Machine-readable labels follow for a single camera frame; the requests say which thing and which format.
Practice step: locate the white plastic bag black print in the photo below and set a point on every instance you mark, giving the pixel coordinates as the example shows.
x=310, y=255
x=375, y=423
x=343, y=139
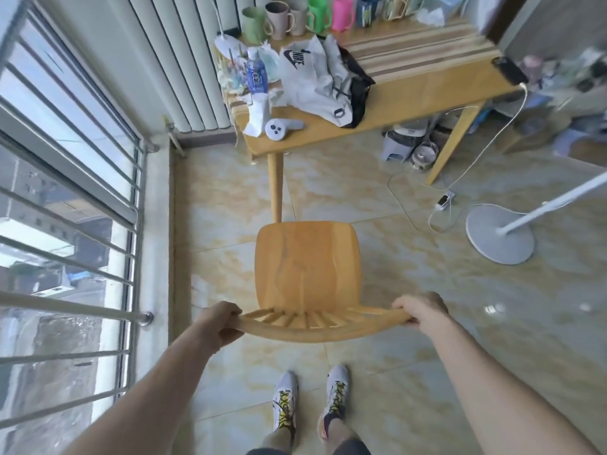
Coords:
x=308, y=75

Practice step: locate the person's left hand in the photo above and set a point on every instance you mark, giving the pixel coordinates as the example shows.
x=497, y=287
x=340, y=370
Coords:
x=213, y=324

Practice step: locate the white right sneaker yellow laces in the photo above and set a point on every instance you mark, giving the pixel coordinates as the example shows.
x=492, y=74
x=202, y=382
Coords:
x=335, y=395

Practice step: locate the person's left fingers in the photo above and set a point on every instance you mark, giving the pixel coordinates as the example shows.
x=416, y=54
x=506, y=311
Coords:
x=229, y=310

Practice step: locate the row of colourful mugs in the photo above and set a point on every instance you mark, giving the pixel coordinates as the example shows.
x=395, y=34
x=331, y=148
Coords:
x=320, y=16

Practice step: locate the person's right fingers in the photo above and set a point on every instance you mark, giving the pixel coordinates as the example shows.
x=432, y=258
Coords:
x=403, y=306

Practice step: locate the person's right hand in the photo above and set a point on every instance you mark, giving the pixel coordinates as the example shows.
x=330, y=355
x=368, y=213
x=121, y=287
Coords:
x=427, y=307

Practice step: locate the striped table mat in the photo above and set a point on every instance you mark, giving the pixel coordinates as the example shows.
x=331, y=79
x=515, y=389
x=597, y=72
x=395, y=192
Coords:
x=417, y=52

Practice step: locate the small grey plastic stool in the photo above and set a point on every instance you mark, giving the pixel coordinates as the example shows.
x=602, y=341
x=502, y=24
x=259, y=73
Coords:
x=397, y=146

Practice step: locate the person's left leg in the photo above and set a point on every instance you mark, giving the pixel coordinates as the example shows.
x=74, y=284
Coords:
x=275, y=443

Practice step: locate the crumpled white paper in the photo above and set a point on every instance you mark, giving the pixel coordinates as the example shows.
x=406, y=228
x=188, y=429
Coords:
x=256, y=116

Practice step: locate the white sneaker yellow laces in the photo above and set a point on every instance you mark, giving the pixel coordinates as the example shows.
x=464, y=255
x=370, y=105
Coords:
x=335, y=395
x=285, y=398

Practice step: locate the clear bottle with blue label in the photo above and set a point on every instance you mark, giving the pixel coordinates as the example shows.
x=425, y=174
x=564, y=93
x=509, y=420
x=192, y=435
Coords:
x=256, y=73

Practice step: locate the white radiator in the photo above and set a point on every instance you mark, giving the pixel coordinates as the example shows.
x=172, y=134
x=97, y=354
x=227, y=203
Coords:
x=189, y=56

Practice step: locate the light wooden chair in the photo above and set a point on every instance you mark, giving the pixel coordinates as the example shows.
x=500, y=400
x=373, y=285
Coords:
x=303, y=270

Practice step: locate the white floor fan stand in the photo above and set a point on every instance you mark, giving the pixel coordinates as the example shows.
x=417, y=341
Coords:
x=498, y=236

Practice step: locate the metal window railing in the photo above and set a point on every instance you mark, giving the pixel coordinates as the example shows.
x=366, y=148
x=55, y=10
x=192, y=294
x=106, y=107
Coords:
x=71, y=317

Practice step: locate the person's leg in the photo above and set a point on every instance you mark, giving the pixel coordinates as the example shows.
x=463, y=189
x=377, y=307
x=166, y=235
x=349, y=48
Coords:
x=346, y=438
x=275, y=443

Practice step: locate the light wooden table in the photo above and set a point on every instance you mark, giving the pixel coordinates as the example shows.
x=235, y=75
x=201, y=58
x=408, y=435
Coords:
x=427, y=85

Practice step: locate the purple plastic stool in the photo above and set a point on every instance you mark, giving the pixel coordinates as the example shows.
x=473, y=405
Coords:
x=576, y=142

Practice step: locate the blender with clear jar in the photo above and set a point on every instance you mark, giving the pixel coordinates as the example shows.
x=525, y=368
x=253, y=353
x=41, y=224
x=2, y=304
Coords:
x=424, y=156

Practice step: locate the white tissue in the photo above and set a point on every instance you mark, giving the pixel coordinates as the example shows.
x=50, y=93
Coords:
x=430, y=17

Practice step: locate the white desk lamp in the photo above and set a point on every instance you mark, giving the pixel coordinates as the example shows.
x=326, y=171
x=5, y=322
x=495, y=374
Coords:
x=230, y=44

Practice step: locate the pale green face mask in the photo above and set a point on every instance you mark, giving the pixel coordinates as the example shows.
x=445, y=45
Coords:
x=269, y=61

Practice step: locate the black phone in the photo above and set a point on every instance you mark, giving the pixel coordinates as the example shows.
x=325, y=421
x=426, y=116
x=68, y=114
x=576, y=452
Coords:
x=509, y=70

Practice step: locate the person's right leg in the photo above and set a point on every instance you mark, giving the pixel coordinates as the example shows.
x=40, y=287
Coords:
x=346, y=438

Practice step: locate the white left sneaker yellow laces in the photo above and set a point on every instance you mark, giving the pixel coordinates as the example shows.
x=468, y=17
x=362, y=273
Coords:
x=285, y=398

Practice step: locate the person's right forearm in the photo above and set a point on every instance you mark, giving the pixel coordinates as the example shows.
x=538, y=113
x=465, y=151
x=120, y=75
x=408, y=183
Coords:
x=493, y=398

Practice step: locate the person's left forearm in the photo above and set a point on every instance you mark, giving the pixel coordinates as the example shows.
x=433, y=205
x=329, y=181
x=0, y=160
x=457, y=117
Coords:
x=147, y=398

